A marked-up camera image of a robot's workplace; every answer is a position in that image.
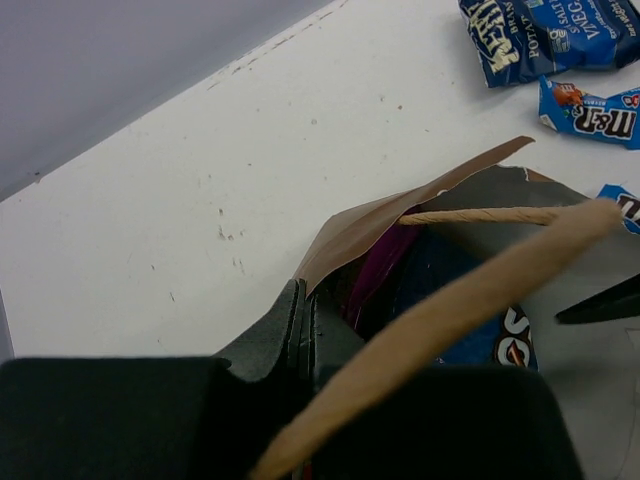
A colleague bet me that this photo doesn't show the blue Kettle chips bag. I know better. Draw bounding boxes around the blue Kettle chips bag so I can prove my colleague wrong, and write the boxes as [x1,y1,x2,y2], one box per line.
[458,0,639,88]

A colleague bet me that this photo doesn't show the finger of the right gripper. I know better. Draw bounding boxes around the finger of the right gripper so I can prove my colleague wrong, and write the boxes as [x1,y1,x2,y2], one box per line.
[555,274,640,325]

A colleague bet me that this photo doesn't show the blue Doritos chips bag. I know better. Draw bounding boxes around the blue Doritos chips bag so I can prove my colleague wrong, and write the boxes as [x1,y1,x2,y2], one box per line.
[389,230,538,371]

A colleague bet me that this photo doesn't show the brown paper bag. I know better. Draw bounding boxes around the brown paper bag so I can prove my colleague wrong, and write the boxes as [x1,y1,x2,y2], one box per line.
[249,135,640,480]

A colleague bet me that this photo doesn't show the small blue M&M's packet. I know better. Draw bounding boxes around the small blue M&M's packet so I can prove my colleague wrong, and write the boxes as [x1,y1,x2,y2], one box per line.
[538,76,639,150]

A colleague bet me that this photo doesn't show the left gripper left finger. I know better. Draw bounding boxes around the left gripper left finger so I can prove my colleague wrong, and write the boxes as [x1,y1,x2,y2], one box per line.
[213,279,306,383]

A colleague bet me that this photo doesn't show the purple snack packet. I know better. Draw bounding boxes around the purple snack packet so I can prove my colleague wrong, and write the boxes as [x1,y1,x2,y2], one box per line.
[345,225,422,333]

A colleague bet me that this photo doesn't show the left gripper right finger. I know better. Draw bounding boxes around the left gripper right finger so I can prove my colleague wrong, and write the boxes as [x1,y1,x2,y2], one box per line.
[310,294,365,394]

